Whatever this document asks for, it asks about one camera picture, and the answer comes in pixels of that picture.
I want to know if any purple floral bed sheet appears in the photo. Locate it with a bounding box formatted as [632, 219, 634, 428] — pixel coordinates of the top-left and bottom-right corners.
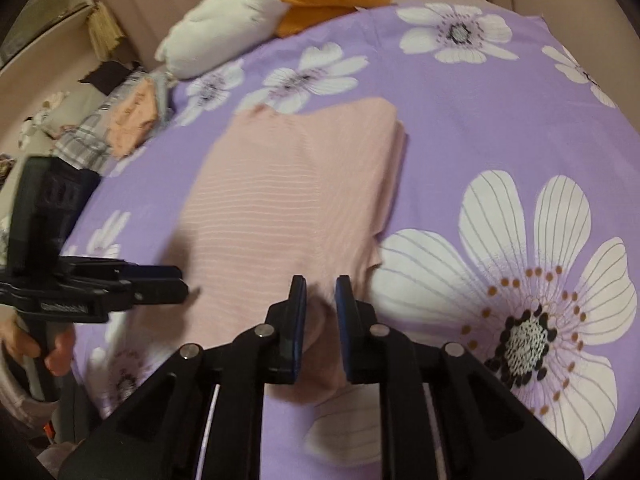
[60, 2, 640, 480]

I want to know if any grey garment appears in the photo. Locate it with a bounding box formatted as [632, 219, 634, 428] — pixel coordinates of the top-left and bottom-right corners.
[144, 71, 177, 127]

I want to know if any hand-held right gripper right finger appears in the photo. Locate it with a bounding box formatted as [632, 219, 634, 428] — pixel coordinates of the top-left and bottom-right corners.
[335, 275, 585, 480]

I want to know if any white goose plush toy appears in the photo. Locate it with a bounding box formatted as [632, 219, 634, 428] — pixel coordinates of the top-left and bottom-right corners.
[154, 0, 396, 80]

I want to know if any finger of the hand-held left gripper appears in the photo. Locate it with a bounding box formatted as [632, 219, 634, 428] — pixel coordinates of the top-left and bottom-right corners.
[106, 280, 190, 308]
[120, 262, 184, 283]

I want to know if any person's left hand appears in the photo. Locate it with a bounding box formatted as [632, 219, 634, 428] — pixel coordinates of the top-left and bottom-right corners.
[0, 320, 77, 377]

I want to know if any black cloth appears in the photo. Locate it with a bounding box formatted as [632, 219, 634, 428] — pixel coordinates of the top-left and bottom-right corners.
[77, 60, 144, 99]

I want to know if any grey plaid blanket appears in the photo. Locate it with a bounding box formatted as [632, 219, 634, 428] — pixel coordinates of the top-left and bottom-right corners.
[52, 72, 151, 175]

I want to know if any pink striped long-sleeve shirt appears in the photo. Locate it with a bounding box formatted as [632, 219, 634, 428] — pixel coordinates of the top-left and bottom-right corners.
[172, 97, 409, 407]

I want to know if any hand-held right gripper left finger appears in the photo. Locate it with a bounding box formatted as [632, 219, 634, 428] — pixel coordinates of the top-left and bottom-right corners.
[59, 275, 308, 480]

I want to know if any white shelf unit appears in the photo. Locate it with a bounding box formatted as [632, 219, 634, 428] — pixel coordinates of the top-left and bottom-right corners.
[0, 0, 101, 77]

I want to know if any orange printed garment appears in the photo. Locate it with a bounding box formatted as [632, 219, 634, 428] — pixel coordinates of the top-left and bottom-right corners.
[110, 82, 157, 159]

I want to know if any cream patterned cloth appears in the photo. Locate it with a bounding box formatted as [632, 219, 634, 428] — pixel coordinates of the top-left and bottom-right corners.
[19, 90, 72, 150]

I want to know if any yellow striped hanging cloth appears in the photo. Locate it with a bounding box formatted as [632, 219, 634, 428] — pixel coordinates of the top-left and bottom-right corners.
[87, 2, 127, 49]

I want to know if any pink curtain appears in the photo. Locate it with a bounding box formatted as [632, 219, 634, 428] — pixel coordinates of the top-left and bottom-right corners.
[82, 0, 506, 67]

